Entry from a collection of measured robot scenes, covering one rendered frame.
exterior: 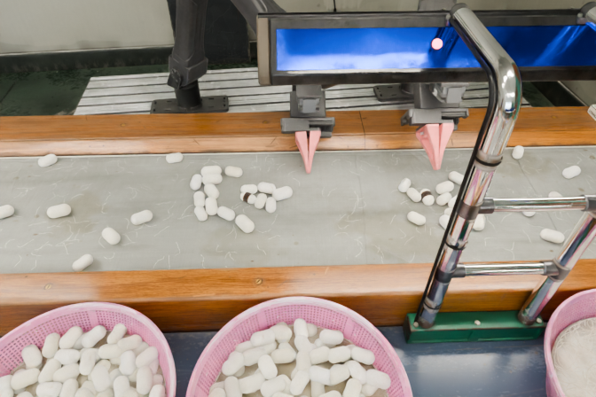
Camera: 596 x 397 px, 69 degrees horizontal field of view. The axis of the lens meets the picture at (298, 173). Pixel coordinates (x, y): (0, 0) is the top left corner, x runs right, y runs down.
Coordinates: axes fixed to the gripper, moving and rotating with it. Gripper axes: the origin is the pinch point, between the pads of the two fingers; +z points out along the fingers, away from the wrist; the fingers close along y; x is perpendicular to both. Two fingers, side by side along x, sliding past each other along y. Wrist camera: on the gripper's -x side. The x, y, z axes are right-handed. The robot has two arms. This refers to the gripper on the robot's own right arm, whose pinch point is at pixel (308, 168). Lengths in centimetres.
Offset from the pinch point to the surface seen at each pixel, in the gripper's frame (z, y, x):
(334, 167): -0.6, 5.3, 3.2
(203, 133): -8.9, -21.3, 6.8
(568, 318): 25.0, 35.8, -17.7
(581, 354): 29, 36, -20
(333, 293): 20.8, 2.4, -17.9
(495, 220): 10.6, 32.0, -6.0
